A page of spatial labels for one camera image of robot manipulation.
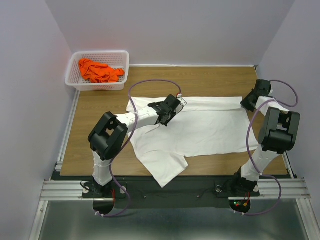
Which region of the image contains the white t-shirt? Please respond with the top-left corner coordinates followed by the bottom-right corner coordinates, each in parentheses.
top-left (130, 96), bottom-right (258, 188)

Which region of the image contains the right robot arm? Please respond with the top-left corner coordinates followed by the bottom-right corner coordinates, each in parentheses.
top-left (230, 79), bottom-right (301, 196)

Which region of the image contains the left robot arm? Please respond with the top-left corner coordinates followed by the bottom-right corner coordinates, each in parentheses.
top-left (87, 94), bottom-right (187, 198)

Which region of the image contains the white plastic laundry basket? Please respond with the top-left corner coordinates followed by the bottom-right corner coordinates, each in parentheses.
top-left (65, 50), bottom-right (130, 91)

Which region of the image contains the orange t-shirt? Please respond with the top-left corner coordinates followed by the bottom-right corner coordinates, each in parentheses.
top-left (78, 58), bottom-right (125, 84)

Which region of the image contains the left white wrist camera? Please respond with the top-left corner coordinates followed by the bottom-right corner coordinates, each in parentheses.
top-left (176, 93), bottom-right (188, 107)

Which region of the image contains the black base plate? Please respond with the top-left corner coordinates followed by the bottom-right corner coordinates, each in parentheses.
top-left (81, 175), bottom-right (260, 209)

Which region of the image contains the aluminium frame rail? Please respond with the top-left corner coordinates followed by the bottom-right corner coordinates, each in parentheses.
top-left (28, 178), bottom-right (93, 240)

